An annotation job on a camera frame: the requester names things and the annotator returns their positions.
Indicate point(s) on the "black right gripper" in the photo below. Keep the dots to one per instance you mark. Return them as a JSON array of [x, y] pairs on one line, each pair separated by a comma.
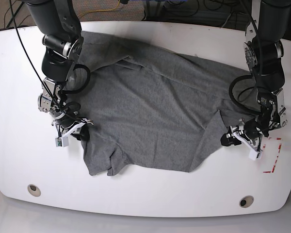
[[66, 122]]

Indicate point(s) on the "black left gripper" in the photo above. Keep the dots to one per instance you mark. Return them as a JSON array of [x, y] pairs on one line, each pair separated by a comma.
[[252, 130]]

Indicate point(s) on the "grey t-shirt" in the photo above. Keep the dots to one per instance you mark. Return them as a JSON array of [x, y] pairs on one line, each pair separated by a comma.
[[151, 107]]

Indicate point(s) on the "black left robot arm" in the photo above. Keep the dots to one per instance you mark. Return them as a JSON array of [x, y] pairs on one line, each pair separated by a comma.
[[268, 21]]

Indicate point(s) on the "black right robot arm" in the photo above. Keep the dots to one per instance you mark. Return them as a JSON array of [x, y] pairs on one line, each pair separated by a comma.
[[61, 28]]

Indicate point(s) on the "red tape rectangle marking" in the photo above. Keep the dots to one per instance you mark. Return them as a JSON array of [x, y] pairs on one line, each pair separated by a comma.
[[271, 151]]

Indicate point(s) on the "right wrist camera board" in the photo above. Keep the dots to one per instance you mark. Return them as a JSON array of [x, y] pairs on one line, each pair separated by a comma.
[[61, 141]]

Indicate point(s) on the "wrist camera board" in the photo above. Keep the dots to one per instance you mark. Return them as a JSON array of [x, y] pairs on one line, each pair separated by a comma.
[[254, 155], [61, 141]]

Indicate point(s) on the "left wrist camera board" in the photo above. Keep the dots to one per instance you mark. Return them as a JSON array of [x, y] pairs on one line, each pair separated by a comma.
[[254, 155]]

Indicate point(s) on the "right table cable grommet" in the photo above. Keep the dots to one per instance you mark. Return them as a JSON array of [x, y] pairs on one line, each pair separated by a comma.
[[246, 201]]

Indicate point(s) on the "table cable grommet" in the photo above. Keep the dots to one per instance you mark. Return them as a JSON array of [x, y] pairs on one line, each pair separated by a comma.
[[34, 190], [246, 201]]

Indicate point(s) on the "left table cable grommet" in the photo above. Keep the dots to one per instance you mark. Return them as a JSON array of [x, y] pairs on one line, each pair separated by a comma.
[[34, 190]]

